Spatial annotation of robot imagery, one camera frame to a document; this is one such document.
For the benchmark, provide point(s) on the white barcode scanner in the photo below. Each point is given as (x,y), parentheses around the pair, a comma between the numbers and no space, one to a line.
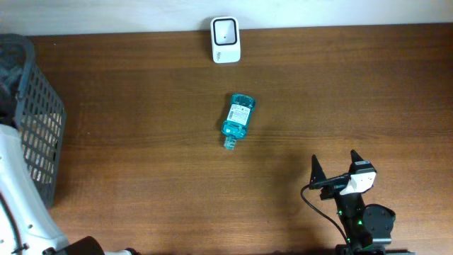
(225,37)

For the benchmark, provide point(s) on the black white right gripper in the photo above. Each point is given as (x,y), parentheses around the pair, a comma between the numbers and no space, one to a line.
(317,172)

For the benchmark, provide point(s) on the teal mouthwash bottle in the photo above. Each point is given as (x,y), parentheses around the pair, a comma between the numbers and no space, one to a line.
(235,127)

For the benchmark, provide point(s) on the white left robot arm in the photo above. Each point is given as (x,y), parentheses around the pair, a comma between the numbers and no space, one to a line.
(26,225)

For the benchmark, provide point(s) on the dark grey mesh basket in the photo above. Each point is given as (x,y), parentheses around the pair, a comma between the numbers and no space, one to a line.
(33,107)

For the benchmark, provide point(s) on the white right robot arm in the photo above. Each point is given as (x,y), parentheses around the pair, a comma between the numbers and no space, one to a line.
(366,229)

